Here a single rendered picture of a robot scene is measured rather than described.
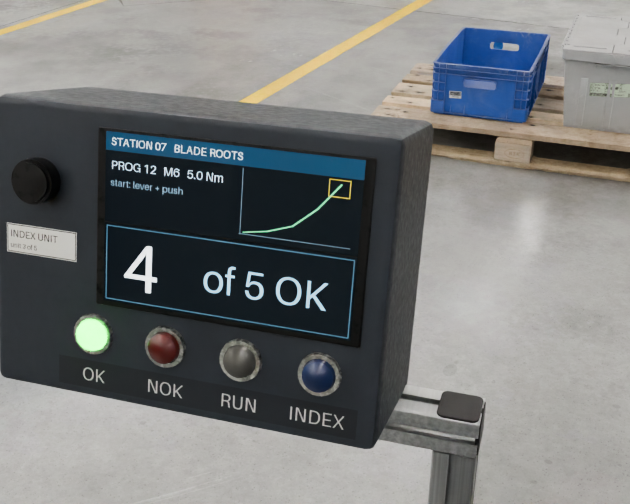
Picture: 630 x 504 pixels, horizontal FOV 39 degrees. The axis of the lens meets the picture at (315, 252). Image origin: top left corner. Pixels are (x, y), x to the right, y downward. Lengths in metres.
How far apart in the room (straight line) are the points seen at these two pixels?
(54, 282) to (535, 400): 1.91
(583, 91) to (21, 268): 3.24
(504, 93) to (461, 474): 3.16
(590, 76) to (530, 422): 1.74
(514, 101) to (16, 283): 3.24
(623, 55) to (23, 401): 2.45
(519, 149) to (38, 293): 3.18
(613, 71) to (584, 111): 0.20
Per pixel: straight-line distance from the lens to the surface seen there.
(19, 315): 0.62
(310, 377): 0.53
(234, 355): 0.54
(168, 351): 0.56
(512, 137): 3.67
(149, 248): 0.55
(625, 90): 3.69
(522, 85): 3.71
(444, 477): 0.64
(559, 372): 2.51
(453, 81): 3.76
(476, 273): 2.91
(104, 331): 0.58
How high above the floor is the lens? 1.44
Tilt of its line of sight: 29 degrees down
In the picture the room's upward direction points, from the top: straight up
